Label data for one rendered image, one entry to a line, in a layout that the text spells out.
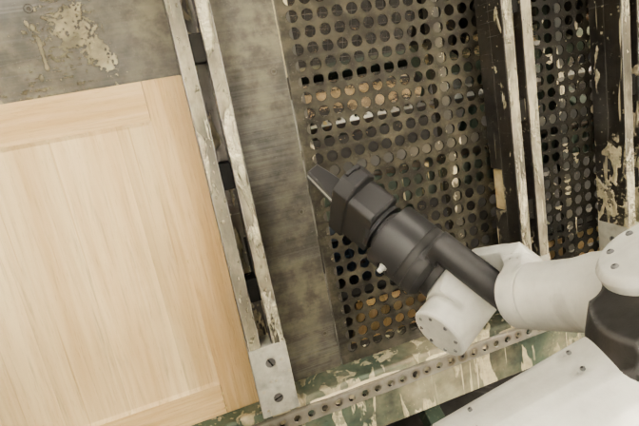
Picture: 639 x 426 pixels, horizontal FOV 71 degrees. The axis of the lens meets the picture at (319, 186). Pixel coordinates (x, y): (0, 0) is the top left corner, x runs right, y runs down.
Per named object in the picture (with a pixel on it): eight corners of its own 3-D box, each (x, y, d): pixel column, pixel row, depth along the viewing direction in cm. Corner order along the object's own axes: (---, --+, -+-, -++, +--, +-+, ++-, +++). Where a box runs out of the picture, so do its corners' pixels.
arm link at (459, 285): (426, 246, 61) (497, 302, 57) (377, 300, 57) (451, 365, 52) (449, 202, 52) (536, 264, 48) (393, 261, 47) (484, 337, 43)
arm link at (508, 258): (490, 286, 58) (583, 282, 46) (452, 336, 54) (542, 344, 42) (460, 248, 58) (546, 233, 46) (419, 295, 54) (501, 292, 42)
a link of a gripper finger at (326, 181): (319, 164, 63) (352, 190, 61) (303, 177, 62) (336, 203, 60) (319, 157, 62) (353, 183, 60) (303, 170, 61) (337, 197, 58)
